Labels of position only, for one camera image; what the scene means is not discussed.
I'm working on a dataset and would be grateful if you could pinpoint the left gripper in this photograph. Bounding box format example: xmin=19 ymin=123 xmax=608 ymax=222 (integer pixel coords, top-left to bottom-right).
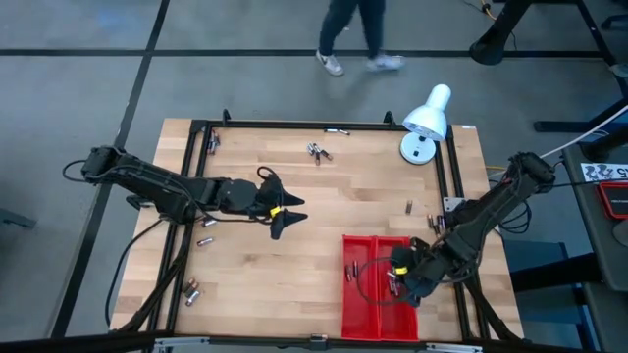
xmin=250 ymin=169 xmax=309 ymax=241

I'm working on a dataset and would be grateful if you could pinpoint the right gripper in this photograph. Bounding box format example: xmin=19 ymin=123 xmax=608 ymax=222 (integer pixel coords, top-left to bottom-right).
xmin=391 ymin=244 xmax=445 ymax=309

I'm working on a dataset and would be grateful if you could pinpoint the red plastic bin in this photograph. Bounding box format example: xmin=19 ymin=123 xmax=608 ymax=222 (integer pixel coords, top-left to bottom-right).
xmin=376 ymin=235 xmax=421 ymax=343
xmin=340 ymin=234 xmax=382 ymax=341

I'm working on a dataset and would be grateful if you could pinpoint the silver metal bar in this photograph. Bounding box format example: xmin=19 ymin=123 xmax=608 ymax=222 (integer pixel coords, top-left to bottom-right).
xmin=425 ymin=341 xmax=485 ymax=353
xmin=153 ymin=335 xmax=211 ymax=352

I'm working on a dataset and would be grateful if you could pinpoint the white desk lamp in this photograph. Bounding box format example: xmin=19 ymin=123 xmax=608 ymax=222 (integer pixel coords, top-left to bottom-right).
xmin=398 ymin=83 xmax=453 ymax=167

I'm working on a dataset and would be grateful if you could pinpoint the person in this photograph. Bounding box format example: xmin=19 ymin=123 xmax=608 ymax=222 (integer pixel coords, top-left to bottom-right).
xmin=315 ymin=0 xmax=407 ymax=78

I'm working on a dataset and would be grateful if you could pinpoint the dark grey desk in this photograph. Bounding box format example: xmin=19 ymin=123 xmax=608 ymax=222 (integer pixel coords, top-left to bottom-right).
xmin=561 ymin=129 xmax=628 ymax=353

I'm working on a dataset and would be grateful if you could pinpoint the red black device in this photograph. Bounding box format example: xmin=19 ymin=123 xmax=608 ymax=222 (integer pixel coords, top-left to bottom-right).
xmin=596 ymin=180 xmax=628 ymax=221

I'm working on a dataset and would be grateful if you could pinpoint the white printed paper sheet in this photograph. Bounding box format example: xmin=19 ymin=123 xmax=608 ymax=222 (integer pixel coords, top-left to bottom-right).
xmin=580 ymin=162 xmax=628 ymax=183

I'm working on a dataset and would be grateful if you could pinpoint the black stand foot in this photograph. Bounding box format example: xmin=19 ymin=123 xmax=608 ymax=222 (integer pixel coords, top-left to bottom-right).
xmin=468 ymin=0 xmax=536 ymax=67

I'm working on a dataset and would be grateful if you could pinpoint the grey chair foot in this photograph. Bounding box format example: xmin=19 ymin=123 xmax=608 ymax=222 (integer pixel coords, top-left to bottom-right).
xmin=0 ymin=207 xmax=38 ymax=230

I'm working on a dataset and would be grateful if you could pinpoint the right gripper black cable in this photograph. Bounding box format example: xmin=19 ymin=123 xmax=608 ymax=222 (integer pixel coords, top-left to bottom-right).
xmin=355 ymin=256 xmax=409 ymax=306

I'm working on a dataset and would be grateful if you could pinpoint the black aluminium table frame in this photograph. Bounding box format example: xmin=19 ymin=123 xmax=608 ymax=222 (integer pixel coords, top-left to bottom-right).
xmin=117 ymin=108 xmax=524 ymax=344

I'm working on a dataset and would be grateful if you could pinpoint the black floor cable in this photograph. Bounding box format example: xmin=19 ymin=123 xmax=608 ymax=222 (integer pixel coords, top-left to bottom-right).
xmin=104 ymin=218 xmax=166 ymax=328

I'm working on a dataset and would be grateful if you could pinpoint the black desk frame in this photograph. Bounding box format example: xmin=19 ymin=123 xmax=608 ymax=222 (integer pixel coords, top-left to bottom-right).
xmin=533 ymin=0 xmax=628 ymax=134

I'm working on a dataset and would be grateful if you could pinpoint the white cable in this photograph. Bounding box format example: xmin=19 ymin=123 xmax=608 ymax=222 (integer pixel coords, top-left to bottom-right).
xmin=528 ymin=104 xmax=628 ymax=164

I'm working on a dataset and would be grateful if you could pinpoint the yellow floor cable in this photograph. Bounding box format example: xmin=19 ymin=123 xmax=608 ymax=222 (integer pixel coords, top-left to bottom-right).
xmin=460 ymin=0 xmax=495 ymax=22

